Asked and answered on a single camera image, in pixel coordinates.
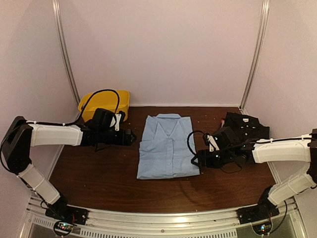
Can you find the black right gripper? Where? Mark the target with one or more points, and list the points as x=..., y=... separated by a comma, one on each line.
x=204, y=159

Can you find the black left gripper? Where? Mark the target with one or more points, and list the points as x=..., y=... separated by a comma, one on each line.
x=127, y=142

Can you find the light blue long sleeve shirt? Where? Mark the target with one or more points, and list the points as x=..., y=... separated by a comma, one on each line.
x=165, y=150

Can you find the yellow plastic basket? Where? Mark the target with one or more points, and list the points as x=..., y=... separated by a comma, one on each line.
x=107, y=100

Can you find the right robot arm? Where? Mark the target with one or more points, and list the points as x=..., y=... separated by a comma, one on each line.
x=225, y=147

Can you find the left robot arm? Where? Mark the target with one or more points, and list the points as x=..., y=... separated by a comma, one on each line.
x=22, y=135

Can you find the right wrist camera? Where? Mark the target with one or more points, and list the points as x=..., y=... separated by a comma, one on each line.
x=210, y=142

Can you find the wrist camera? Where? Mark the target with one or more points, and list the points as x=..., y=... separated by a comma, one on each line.
x=210, y=142
x=119, y=118

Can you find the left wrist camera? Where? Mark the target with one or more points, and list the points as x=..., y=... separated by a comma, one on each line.
x=119, y=118

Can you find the aluminium front rail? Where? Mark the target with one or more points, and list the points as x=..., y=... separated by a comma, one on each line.
x=222, y=223

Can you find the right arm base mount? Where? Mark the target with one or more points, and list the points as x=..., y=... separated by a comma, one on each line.
x=256, y=213

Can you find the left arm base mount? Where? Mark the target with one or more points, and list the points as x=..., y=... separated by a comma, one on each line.
x=66, y=213

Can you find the left aluminium frame post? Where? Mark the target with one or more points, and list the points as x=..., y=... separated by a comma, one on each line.
x=64, y=51

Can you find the aluminium frame post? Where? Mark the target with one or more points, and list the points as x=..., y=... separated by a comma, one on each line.
x=64, y=51
x=257, y=53

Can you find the right aluminium frame post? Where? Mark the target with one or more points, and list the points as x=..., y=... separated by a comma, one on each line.
x=257, y=53

